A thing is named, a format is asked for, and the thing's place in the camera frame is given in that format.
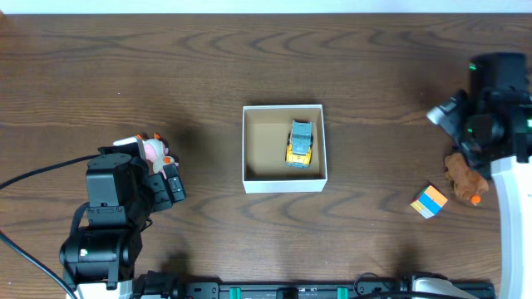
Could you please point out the white pink duck toy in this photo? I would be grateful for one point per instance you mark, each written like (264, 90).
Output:
(157, 152)

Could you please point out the colourful puzzle cube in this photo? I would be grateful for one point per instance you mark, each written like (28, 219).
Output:
(429, 202)

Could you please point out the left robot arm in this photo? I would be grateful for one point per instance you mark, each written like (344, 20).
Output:
(105, 238)

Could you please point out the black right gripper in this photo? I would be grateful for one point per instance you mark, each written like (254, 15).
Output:
(453, 115)

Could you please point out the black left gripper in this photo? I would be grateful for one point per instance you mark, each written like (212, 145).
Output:
(165, 189)

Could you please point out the brown plush toy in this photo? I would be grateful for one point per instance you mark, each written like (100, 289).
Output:
(468, 184)

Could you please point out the yellow grey toy truck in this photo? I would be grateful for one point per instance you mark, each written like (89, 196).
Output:
(299, 145)

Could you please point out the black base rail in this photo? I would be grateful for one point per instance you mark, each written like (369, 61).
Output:
(366, 285)

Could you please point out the white cardboard box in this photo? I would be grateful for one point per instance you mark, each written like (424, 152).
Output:
(267, 138)

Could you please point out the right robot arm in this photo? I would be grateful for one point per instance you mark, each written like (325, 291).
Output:
(510, 161)

